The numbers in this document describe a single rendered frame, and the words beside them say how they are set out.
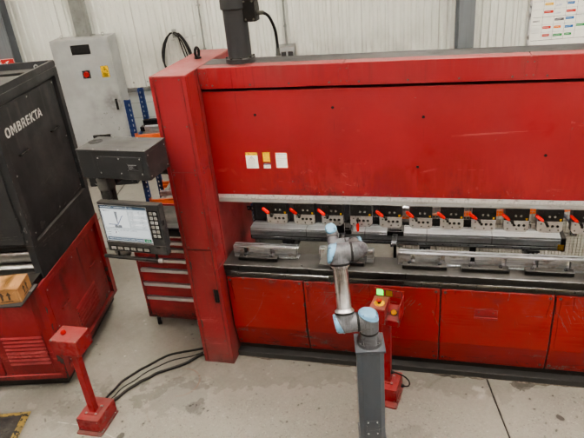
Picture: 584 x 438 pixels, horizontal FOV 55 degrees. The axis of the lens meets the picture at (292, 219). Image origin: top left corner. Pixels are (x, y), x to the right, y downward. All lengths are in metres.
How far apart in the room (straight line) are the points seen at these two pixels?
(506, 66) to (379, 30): 4.53
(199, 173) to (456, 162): 1.67
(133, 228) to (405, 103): 1.88
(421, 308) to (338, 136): 1.35
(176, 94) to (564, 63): 2.27
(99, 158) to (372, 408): 2.31
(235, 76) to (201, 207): 0.92
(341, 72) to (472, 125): 0.86
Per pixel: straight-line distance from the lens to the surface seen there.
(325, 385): 4.39
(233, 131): 3.86
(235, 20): 3.74
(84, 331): 4.03
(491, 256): 4.02
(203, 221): 3.98
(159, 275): 4.89
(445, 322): 4.18
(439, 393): 4.35
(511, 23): 8.26
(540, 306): 4.12
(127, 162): 3.57
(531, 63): 3.53
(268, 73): 3.65
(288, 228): 4.38
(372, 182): 3.77
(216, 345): 4.60
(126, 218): 3.75
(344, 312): 3.34
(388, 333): 3.95
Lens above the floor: 3.02
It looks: 27 degrees down
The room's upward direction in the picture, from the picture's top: 6 degrees counter-clockwise
